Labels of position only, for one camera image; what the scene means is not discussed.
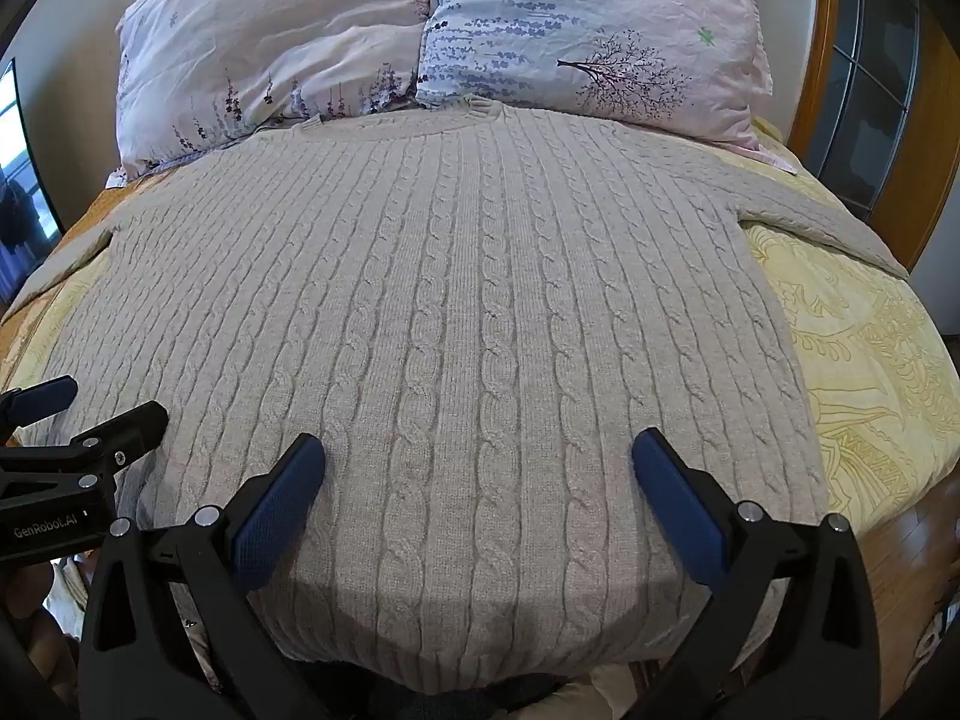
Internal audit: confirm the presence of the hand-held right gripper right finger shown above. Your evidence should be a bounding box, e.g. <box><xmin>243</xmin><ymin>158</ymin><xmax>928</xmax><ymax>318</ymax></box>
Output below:
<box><xmin>631</xmin><ymin>427</ymin><xmax>882</xmax><ymax>720</ymax></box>

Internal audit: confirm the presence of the blue and pink floral pillow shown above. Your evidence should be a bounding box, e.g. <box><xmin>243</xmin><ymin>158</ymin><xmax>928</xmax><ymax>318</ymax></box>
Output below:
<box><xmin>415</xmin><ymin>0</ymin><xmax>800</xmax><ymax>173</ymax></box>

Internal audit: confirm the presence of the yellow patterned bedspread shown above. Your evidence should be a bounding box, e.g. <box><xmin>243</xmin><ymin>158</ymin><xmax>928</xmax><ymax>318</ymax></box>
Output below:
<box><xmin>0</xmin><ymin>116</ymin><xmax>960</xmax><ymax>541</ymax></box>

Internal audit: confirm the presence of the beige cable-knit sweater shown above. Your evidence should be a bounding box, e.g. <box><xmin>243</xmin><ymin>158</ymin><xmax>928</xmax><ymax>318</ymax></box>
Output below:
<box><xmin>15</xmin><ymin>94</ymin><xmax>912</xmax><ymax>695</ymax></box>

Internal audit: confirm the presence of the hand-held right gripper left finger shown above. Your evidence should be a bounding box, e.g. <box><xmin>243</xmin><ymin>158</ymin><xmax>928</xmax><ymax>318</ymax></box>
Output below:
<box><xmin>79</xmin><ymin>433</ymin><xmax>338</xmax><ymax>720</ymax></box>

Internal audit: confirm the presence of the flat screen television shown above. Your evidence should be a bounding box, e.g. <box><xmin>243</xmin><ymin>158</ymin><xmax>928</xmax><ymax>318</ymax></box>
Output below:
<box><xmin>0</xmin><ymin>56</ymin><xmax>65</xmax><ymax>301</ymax></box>

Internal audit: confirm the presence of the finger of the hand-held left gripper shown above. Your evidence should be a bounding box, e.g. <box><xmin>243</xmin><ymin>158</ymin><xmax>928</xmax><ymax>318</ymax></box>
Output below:
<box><xmin>0</xmin><ymin>377</ymin><xmax>80</xmax><ymax>443</ymax></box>
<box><xmin>0</xmin><ymin>401</ymin><xmax>170</xmax><ymax>500</ymax></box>

